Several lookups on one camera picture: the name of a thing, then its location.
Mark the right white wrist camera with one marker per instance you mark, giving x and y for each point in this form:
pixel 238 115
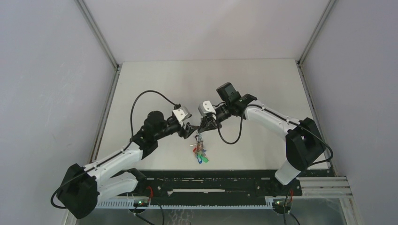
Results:
pixel 206 107

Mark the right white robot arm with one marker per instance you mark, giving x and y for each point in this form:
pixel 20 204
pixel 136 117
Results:
pixel 304 146

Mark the bunch of coloured tagged keys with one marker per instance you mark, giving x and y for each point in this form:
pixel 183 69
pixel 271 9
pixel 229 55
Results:
pixel 200 152

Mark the aluminium frame rail right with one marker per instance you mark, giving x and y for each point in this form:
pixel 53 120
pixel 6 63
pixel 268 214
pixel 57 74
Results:
pixel 302 68

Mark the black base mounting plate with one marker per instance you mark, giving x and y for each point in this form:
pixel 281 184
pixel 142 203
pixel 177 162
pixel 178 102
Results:
pixel 220 186

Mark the blue handled metal keyring holder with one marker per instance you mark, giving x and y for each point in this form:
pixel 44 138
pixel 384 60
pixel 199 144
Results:
pixel 199 139

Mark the white slotted cable duct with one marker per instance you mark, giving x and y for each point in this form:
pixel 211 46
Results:
pixel 124 203

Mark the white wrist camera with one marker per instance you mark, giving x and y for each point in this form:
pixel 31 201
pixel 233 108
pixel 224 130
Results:
pixel 206 107
pixel 181 114

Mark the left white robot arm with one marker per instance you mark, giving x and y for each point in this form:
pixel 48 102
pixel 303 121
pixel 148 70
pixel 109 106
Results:
pixel 83 187

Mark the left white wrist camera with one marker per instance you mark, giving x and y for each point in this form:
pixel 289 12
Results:
pixel 181 114

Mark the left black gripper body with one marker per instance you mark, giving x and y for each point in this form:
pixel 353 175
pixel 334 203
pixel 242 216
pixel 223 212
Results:
pixel 171 128

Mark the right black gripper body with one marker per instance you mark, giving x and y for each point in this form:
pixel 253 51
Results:
pixel 222 113

